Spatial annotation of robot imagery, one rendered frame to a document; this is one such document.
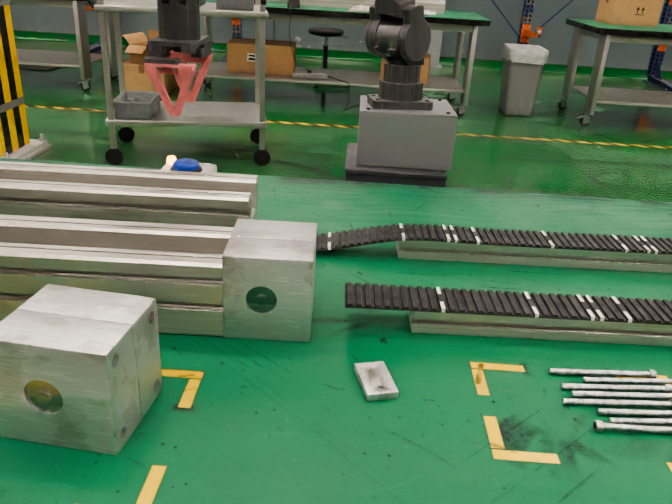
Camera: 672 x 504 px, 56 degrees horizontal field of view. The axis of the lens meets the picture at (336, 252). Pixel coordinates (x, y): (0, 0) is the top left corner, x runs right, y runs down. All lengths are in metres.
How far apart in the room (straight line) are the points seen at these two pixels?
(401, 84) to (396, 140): 0.11
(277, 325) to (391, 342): 0.12
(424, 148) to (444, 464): 0.81
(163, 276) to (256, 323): 0.11
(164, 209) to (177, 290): 0.21
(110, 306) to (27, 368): 0.08
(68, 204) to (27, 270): 0.19
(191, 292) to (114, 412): 0.18
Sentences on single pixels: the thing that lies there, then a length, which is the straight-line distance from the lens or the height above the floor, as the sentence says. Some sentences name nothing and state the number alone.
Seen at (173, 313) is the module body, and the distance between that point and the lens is 0.68.
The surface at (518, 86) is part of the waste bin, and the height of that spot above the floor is 0.25.
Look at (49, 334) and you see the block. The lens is 0.53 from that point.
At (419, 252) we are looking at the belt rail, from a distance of 0.87.
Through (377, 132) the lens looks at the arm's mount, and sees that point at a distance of 1.25.
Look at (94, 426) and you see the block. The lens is 0.54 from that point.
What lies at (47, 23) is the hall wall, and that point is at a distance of 9.25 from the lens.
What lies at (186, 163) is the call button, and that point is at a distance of 0.99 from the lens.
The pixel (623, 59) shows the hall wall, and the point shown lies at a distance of 8.94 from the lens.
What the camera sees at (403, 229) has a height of 0.81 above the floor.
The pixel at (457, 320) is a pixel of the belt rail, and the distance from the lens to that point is 0.70.
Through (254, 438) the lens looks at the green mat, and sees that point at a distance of 0.55.
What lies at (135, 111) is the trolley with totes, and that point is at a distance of 3.81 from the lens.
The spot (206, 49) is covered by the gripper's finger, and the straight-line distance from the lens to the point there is 0.98.
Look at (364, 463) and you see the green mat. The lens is 0.54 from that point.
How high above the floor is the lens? 1.15
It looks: 25 degrees down
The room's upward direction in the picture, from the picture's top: 3 degrees clockwise
